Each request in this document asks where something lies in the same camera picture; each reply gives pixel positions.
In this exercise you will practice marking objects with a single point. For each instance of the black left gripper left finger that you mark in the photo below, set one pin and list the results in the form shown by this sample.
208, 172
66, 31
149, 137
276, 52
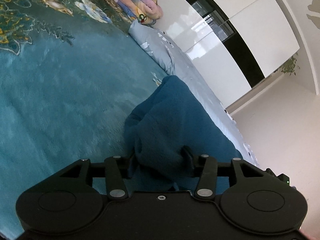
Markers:
74, 196

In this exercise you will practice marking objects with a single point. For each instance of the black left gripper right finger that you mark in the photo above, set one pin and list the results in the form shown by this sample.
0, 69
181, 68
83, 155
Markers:
254, 200

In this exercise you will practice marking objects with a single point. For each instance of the blue fleece zip jacket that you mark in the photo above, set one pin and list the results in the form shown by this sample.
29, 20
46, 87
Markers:
167, 132

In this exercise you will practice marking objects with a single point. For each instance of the teal floral bedspread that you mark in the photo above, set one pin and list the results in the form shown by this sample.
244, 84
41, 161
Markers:
70, 75

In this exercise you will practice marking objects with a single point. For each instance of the light blue floral quilt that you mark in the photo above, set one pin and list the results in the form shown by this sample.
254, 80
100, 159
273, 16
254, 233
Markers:
166, 53

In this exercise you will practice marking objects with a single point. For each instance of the white glossy wardrobe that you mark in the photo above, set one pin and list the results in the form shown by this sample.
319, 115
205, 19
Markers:
234, 44

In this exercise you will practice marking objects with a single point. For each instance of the green plant wall decal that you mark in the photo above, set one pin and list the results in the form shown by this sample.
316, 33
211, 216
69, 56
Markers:
289, 67

